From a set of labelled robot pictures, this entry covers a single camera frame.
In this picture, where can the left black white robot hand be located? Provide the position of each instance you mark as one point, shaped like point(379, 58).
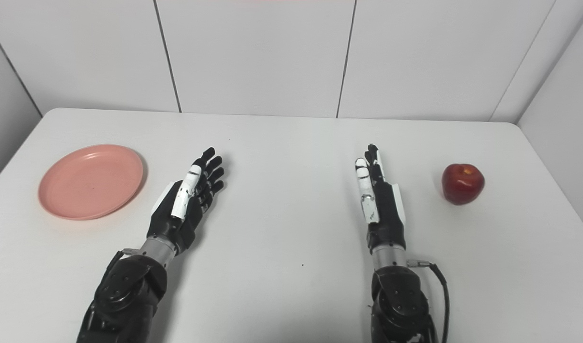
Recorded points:
point(186, 209)

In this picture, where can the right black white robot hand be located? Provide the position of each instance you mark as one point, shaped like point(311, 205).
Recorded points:
point(384, 209)

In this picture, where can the red apple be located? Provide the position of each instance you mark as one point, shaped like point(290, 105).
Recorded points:
point(462, 184)

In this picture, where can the pink round plate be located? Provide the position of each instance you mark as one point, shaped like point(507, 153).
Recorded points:
point(91, 182)

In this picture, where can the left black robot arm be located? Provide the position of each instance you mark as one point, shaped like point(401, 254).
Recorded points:
point(125, 295)

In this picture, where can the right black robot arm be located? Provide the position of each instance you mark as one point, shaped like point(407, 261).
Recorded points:
point(398, 300)

